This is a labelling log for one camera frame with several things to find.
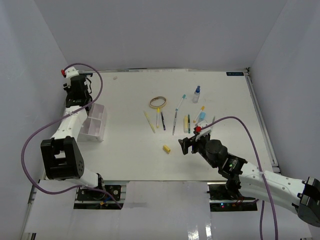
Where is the dark green pen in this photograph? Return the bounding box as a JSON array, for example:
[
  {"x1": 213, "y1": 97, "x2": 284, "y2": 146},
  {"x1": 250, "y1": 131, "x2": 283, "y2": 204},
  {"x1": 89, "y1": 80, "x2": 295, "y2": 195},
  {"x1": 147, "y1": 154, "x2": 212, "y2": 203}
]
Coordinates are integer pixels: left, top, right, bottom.
[{"x1": 187, "y1": 114, "x2": 191, "y2": 134}]

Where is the dark blue pen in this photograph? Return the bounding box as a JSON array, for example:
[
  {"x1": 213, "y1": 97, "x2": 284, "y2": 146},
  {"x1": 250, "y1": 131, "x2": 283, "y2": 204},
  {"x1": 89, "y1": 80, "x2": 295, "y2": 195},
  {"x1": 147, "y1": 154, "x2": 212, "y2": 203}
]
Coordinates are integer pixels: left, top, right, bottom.
[{"x1": 160, "y1": 111, "x2": 166, "y2": 131}]

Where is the grey silver pen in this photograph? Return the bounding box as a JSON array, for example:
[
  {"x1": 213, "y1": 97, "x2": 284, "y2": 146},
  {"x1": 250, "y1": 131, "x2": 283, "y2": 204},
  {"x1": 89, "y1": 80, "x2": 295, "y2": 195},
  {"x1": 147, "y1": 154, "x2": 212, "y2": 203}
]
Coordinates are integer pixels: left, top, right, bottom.
[{"x1": 172, "y1": 110, "x2": 178, "y2": 136}]

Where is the grey green pen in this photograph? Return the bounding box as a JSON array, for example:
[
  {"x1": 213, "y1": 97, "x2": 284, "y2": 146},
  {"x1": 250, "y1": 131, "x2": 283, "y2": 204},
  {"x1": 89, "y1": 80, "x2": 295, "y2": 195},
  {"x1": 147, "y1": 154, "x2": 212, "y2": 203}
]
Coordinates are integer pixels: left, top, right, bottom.
[{"x1": 210, "y1": 116, "x2": 216, "y2": 131}]

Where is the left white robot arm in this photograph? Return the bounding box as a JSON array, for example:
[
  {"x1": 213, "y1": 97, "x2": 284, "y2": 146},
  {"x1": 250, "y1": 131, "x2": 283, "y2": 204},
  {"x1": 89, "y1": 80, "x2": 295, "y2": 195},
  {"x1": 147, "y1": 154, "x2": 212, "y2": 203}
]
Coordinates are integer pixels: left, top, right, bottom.
[{"x1": 40, "y1": 74, "x2": 106, "y2": 200}]

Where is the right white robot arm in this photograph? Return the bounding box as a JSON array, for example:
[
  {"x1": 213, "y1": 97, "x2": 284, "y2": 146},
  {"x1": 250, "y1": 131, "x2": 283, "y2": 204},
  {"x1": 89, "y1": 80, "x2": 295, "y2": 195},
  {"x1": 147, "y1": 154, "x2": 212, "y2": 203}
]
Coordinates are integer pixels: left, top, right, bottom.
[{"x1": 178, "y1": 134, "x2": 320, "y2": 227}]

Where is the small yellow cylinder eraser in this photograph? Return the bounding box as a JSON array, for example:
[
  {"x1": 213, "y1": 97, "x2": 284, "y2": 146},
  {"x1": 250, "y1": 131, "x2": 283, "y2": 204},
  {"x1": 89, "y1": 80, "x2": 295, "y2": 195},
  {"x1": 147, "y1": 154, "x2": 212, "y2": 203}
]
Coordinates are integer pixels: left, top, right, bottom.
[{"x1": 163, "y1": 145, "x2": 171, "y2": 154}]

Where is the yellow glue stick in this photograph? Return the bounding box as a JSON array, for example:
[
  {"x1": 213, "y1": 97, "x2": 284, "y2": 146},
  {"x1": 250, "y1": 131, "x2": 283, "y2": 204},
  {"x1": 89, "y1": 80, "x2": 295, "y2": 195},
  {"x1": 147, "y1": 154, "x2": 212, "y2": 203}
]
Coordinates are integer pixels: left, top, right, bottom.
[{"x1": 183, "y1": 115, "x2": 189, "y2": 133}]

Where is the light blue eraser case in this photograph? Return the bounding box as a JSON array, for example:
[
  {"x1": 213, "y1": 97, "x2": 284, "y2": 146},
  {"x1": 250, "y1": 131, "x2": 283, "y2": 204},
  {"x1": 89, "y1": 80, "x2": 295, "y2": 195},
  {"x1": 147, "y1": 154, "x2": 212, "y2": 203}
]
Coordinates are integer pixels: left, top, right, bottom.
[{"x1": 198, "y1": 111, "x2": 206, "y2": 123}]

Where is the white marker orange cap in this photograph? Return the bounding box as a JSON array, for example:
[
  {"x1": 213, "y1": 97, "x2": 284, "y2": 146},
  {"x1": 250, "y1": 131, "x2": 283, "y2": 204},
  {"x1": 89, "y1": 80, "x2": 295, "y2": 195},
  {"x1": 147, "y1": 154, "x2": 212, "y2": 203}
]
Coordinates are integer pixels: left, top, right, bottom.
[{"x1": 193, "y1": 105, "x2": 205, "y2": 123}]

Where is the white compartment organizer box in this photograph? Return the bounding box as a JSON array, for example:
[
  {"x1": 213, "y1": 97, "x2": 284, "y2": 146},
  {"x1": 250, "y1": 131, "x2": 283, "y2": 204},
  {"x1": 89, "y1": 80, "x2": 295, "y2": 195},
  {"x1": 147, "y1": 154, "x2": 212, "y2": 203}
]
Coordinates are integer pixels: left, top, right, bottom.
[{"x1": 77, "y1": 103, "x2": 107, "y2": 142}]

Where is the white pen yellow cap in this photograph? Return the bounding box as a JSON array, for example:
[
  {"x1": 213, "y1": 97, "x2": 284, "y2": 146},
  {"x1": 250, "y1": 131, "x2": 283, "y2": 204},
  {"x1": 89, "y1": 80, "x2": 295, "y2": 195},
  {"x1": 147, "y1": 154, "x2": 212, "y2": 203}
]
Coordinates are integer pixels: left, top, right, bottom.
[{"x1": 156, "y1": 108, "x2": 160, "y2": 128}]

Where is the yellow tape roll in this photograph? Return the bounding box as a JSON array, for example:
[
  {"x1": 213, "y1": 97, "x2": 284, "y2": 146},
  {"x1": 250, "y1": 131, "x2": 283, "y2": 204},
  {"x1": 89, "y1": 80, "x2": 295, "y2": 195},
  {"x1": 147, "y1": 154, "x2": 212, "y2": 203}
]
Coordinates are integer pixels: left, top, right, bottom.
[{"x1": 149, "y1": 96, "x2": 167, "y2": 109}]

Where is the white pen teal cap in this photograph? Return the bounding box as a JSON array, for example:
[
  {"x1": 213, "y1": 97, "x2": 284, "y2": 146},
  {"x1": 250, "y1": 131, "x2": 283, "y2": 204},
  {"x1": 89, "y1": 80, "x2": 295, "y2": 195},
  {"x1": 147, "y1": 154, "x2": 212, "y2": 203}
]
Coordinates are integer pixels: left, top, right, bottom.
[{"x1": 175, "y1": 94, "x2": 186, "y2": 112}]

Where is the pale yellow pen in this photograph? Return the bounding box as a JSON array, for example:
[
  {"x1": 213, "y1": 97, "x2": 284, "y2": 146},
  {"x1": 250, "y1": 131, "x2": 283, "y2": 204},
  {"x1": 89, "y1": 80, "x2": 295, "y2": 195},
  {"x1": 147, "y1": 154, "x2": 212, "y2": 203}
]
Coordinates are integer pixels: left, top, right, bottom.
[{"x1": 143, "y1": 111, "x2": 156, "y2": 134}]

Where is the clear spray bottle blue cap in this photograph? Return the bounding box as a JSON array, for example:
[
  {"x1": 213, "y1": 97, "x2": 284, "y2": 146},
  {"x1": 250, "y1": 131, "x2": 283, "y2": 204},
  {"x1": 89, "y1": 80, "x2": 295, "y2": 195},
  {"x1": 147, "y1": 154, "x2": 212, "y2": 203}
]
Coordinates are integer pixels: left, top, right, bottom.
[{"x1": 192, "y1": 85, "x2": 201, "y2": 104}]

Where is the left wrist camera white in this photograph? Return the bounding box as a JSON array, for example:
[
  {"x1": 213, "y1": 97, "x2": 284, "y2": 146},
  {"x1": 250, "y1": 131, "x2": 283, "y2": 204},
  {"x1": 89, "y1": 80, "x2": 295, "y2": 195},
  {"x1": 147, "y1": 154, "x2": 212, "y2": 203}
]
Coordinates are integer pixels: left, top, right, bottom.
[{"x1": 64, "y1": 66, "x2": 79, "y2": 79}]

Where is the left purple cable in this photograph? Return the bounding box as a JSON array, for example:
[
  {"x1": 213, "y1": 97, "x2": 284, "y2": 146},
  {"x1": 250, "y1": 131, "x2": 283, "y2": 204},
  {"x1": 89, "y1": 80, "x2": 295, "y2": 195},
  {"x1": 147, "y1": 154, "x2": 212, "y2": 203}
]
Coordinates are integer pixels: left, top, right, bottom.
[{"x1": 20, "y1": 62, "x2": 123, "y2": 210}]

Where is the purple cable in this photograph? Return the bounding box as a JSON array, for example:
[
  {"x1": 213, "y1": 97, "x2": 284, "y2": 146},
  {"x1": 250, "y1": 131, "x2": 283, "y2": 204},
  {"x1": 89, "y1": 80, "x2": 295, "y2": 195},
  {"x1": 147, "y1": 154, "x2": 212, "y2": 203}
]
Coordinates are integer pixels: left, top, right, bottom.
[
  {"x1": 20, "y1": 62, "x2": 123, "y2": 210},
  {"x1": 199, "y1": 115, "x2": 280, "y2": 240}
]

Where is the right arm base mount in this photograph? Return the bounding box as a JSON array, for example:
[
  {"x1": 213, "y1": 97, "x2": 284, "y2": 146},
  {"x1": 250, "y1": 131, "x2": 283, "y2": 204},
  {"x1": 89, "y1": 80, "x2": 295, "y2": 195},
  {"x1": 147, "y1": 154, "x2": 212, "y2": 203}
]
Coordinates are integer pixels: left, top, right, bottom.
[{"x1": 207, "y1": 182, "x2": 258, "y2": 213}]

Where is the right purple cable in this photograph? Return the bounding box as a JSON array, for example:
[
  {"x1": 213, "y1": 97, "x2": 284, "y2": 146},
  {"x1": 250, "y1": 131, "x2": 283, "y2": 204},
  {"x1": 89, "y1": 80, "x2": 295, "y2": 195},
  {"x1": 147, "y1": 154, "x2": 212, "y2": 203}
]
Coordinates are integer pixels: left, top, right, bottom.
[{"x1": 199, "y1": 115, "x2": 280, "y2": 240}]

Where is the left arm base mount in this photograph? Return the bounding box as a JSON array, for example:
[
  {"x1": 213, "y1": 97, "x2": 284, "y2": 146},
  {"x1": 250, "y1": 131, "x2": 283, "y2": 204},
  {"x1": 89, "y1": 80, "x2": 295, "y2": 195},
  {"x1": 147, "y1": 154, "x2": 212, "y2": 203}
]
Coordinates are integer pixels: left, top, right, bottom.
[{"x1": 73, "y1": 181, "x2": 128, "y2": 210}]

